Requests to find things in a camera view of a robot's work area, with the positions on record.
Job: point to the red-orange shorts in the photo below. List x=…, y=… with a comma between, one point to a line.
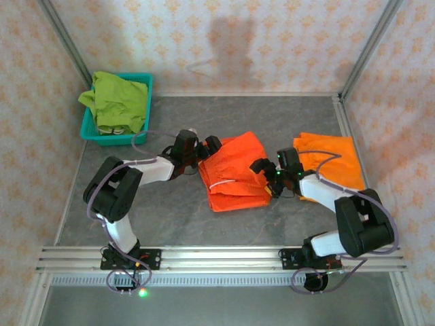
x=238, y=169

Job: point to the light orange shorts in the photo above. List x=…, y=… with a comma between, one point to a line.
x=340, y=159

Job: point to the lime green shorts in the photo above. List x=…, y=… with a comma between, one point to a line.
x=119, y=102

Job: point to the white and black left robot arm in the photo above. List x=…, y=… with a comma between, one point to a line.
x=154, y=169

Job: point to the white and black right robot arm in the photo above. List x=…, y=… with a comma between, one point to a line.
x=319, y=190

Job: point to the teal plastic basket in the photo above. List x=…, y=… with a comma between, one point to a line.
x=115, y=140

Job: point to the black controller box with LED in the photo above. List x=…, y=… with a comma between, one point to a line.
x=124, y=280

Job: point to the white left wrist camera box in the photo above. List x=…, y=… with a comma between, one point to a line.
x=192, y=130

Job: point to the aluminium table edge rail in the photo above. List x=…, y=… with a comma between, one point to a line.
x=238, y=94

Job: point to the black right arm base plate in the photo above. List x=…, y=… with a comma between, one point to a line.
x=285, y=259

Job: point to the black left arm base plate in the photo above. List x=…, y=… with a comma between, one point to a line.
x=154, y=259

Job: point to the aluminium frame post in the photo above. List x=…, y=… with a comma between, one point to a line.
x=370, y=44
x=64, y=37

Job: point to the aluminium lower frame bar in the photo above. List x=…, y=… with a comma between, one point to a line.
x=406, y=302
x=34, y=302

